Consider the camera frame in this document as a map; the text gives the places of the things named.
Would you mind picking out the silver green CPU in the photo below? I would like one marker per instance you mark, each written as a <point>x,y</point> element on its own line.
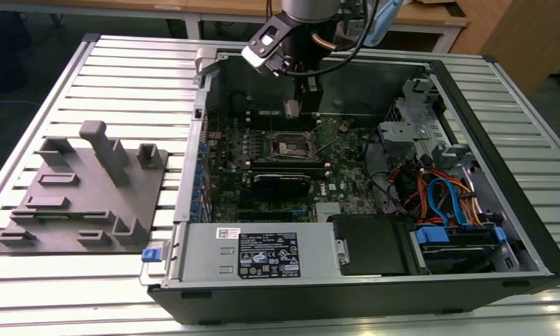
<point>292,109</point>

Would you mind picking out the CPU socket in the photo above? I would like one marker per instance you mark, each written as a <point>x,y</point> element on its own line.
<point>290,147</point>

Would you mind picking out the black RAM slot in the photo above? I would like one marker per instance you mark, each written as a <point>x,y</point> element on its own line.
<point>284,160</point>

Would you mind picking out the black expansion slot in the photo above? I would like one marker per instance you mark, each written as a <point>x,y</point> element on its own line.
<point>275,219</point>
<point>262,212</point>

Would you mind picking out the silver metal drive cage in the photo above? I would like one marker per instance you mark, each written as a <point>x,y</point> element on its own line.
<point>399,134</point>

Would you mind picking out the green motherboard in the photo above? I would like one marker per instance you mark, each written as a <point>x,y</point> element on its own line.
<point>350,175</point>

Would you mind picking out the graphics card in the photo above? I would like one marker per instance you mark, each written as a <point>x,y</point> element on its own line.
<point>280,187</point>

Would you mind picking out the wooden cabinet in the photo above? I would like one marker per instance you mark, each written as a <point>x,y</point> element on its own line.
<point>523,38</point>

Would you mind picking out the silver chipset heatsink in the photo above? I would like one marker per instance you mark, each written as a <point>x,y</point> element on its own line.
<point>328,209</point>

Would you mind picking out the black plastic drive box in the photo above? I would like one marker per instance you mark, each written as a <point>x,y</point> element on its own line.
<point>374,245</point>

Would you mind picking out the hard disk in blue carrier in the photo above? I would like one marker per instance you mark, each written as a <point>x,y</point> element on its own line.
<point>430,235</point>

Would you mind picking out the silver power supply unit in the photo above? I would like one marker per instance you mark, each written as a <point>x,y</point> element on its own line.
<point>206,252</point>

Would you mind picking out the grey parts rack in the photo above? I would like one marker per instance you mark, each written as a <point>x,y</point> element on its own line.
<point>88,196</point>

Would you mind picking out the blue case latch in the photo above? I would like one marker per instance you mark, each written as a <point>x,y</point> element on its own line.
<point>149,255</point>

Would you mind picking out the black PC case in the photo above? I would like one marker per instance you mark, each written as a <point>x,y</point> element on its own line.
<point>331,304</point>

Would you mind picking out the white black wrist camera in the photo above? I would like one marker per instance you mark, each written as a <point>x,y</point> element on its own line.
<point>256,57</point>

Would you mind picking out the wooden desk white frame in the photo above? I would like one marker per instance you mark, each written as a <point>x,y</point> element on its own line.
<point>439,17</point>
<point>121,3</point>

